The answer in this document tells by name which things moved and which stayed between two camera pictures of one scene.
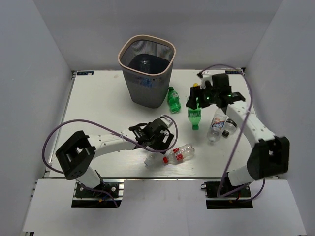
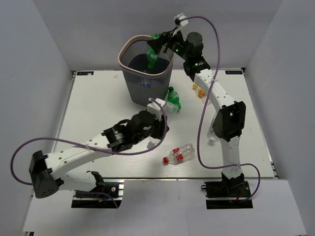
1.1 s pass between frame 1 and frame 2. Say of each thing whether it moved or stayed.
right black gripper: moved
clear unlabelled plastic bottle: moved
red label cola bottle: stayed
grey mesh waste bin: stayed
